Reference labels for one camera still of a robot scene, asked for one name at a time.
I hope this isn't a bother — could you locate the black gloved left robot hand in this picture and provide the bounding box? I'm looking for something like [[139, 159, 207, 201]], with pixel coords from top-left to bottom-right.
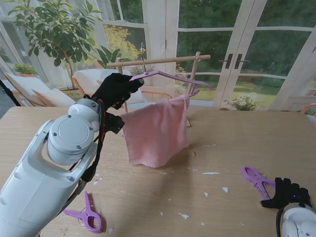
[[90, 73, 145, 111]]

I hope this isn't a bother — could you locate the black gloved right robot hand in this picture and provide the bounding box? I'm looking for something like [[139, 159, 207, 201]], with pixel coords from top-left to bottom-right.
[[260, 177, 313, 210]]

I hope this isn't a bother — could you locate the purple plastic clothes peg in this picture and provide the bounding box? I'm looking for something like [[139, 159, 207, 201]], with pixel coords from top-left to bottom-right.
[[63, 191, 104, 234], [241, 166, 277, 201]]

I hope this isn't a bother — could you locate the pink square towel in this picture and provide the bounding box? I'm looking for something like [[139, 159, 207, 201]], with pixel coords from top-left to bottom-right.
[[120, 93, 191, 169]]

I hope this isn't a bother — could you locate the pink hanger with metal hook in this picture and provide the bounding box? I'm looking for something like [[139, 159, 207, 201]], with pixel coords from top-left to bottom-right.
[[129, 42, 212, 97]]

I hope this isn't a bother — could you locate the wooden tabletop drying rack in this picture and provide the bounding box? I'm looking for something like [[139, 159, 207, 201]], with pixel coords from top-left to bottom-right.
[[106, 51, 211, 129]]

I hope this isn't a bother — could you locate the black tripod stand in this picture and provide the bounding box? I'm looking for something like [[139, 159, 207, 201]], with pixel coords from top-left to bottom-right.
[[0, 78, 21, 107]]

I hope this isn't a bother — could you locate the printed garden room backdrop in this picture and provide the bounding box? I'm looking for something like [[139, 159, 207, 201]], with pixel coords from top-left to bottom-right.
[[0, 0, 316, 117]]

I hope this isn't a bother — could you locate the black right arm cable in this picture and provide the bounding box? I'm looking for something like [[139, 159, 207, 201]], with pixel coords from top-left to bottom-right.
[[276, 207, 284, 237]]

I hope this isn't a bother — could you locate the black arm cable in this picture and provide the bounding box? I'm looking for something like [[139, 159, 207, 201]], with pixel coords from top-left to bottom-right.
[[276, 207, 284, 237], [37, 98, 108, 237]]

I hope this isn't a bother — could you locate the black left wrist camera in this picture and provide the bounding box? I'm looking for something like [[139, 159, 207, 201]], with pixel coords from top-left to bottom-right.
[[106, 113, 125, 135]]

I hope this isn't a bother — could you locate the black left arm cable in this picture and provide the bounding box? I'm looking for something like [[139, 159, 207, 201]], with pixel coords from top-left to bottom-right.
[[37, 98, 108, 237]]

